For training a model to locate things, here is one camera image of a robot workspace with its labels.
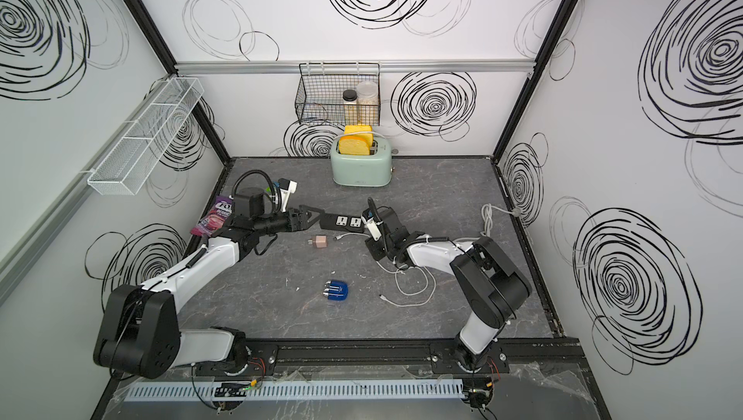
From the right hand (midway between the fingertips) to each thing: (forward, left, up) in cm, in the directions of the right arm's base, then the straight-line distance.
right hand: (374, 240), depth 92 cm
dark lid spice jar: (+27, +8, +30) cm, 41 cm away
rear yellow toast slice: (+35, +7, +17) cm, 39 cm away
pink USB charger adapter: (-1, +17, 0) cm, 17 cm away
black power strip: (+7, +12, 0) cm, 14 cm away
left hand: (0, +17, +14) cm, 22 cm away
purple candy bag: (+7, +55, 0) cm, 56 cm away
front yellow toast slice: (+27, +8, +17) cm, 32 cm away
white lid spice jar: (+27, +2, +30) cm, 41 cm away
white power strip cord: (+12, -39, 0) cm, 41 cm away
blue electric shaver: (-16, +10, -1) cm, 19 cm away
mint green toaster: (+26, +3, +5) cm, 27 cm away
